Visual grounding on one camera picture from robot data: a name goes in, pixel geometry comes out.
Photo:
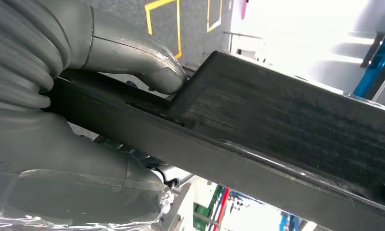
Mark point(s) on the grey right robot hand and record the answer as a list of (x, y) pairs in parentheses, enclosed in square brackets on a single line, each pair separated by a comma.
[(68, 178)]

